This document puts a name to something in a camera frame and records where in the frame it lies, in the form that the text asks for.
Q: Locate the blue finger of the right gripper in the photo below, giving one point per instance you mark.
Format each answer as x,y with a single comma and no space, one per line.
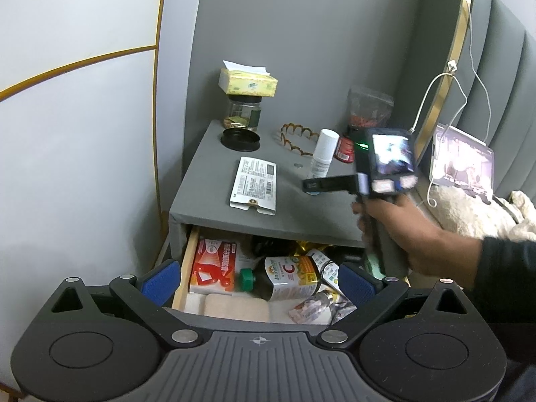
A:
344,183

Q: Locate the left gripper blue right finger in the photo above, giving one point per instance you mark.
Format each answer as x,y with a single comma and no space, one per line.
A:
357,284

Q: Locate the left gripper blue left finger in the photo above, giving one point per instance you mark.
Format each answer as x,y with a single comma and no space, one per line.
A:
160,284

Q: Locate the white blue spray bottle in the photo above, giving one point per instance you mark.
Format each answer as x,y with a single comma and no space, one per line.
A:
323,154

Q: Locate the grey top drawer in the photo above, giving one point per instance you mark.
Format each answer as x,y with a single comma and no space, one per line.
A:
250,249

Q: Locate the vitamin C bottle green cap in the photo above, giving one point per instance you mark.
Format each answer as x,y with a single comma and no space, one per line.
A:
281,278

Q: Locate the white barcode medicine box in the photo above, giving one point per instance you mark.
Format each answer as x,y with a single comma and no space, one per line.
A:
255,186

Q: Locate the beige eyeglass case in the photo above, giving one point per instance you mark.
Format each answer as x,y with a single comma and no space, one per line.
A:
236,308

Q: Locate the person's right forearm dark sleeve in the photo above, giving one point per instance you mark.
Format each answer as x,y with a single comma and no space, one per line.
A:
504,294

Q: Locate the person's right hand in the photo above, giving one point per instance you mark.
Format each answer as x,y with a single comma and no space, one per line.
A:
432,251

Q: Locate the silver blister pill pack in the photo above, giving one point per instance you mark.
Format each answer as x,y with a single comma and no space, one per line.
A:
341,309

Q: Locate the red label supplement bottle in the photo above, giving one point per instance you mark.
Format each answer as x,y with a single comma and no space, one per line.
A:
344,151

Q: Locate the bag of red goji berries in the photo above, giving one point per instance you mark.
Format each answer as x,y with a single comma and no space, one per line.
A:
367,108

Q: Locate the red white medicine box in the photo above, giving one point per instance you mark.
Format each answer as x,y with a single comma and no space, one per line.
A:
213,270

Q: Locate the small clear plastic bottle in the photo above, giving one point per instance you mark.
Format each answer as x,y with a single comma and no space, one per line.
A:
311,308

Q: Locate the brown wavy headband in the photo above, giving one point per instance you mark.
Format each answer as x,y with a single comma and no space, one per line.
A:
297,138

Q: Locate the grey fabric nightstand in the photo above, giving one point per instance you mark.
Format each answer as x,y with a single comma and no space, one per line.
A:
203,197

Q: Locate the grey upholstered headboard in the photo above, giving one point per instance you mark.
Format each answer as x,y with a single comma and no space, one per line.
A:
471,64

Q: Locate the black jar lid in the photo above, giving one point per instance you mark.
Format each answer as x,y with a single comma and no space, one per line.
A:
240,139

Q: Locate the glass jar with green label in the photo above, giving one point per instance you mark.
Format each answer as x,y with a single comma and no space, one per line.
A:
244,111

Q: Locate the white fluffy blanket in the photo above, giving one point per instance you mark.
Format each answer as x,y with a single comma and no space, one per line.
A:
456,211

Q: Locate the yellow tissue box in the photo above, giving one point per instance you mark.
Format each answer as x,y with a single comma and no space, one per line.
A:
240,79

